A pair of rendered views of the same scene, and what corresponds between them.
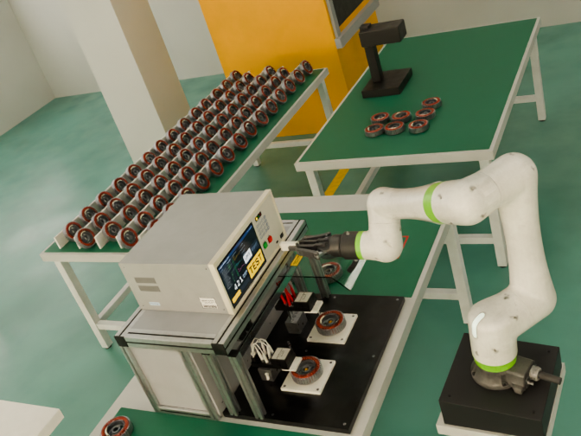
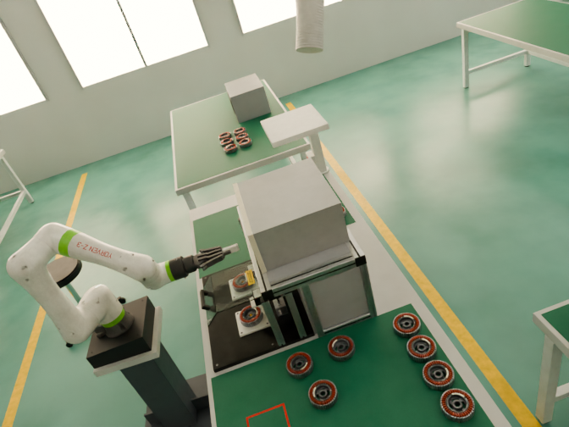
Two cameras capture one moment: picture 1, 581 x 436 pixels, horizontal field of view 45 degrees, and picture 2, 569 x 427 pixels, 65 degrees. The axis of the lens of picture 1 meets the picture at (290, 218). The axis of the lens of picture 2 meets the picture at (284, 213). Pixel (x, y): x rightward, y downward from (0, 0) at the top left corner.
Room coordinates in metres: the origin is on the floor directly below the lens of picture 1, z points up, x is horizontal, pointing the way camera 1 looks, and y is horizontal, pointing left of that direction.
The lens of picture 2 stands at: (3.45, -0.68, 2.33)
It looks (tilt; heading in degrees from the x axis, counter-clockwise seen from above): 34 degrees down; 143
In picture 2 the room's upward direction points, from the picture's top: 18 degrees counter-clockwise
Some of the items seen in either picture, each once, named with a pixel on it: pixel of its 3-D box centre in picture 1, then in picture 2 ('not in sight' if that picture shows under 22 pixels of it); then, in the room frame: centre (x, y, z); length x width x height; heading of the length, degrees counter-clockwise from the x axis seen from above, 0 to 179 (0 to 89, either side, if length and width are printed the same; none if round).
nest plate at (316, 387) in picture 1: (308, 375); not in sight; (1.86, 0.12, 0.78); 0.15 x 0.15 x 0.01; 57
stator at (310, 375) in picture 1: (306, 369); not in sight; (1.86, 0.12, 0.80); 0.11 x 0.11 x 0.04
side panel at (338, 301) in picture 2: not in sight; (340, 300); (2.45, 0.21, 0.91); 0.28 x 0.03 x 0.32; 57
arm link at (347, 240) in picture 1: (352, 246); (179, 268); (1.92, -0.16, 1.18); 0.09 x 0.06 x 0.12; 147
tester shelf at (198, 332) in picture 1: (216, 279); (293, 231); (2.13, 0.32, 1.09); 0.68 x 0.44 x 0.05; 147
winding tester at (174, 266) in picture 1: (206, 249); (288, 211); (2.14, 0.31, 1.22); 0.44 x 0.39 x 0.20; 147
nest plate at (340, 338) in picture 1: (332, 327); (252, 318); (2.06, -0.01, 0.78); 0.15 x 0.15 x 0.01; 57
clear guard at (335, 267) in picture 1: (317, 261); (239, 289); (2.11, -0.04, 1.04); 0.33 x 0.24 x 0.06; 57
